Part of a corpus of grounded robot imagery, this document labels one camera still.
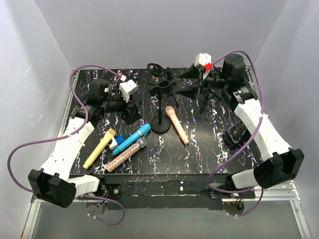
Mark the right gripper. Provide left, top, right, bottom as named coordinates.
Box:
left=174, top=62, right=229, bottom=100

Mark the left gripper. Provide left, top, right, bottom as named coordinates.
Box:
left=102, top=84, right=142, bottom=124

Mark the cyan blue microphone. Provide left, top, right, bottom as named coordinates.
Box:
left=112, top=123, right=151, bottom=155

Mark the black tripod shock-mount stand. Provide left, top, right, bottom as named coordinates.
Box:
left=147, top=63, right=179, bottom=107

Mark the pink microphone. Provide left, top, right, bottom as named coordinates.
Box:
left=165, top=106, right=189, bottom=146

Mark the glitter rhinestone microphone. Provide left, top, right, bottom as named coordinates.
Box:
left=105, top=138, right=147, bottom=173

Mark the cream yellow microphone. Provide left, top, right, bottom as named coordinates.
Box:
left=83, top=128, right=116, bottom=169

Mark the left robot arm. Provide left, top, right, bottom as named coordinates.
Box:
left=28, top=78, right=141, bottom=208

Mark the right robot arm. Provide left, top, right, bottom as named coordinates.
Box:
left=178, top=51, right=304, bottom=198

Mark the blue and white block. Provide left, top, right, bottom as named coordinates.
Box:
left=108, top=136, right=125, bottom=150

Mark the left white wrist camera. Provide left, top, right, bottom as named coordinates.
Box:
left=119, top=80, right=138, bottom=103

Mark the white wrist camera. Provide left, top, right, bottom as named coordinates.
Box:
left=194, top=53, right=213, bottom=80
left=119, top=80, right=138, bottom=103

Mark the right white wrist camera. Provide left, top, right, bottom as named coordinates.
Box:
left=194, top=53, right=213, bottom=80

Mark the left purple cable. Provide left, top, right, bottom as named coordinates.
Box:
left=7, top=65, right=128, bottom=226

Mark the purple cable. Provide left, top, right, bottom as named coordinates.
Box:
left=7, top=65, right=128, bottom=226
left=206, top=51, right=265, bottom=217

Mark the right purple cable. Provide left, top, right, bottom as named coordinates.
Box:
left=206, top=51, right=265, bottom=217

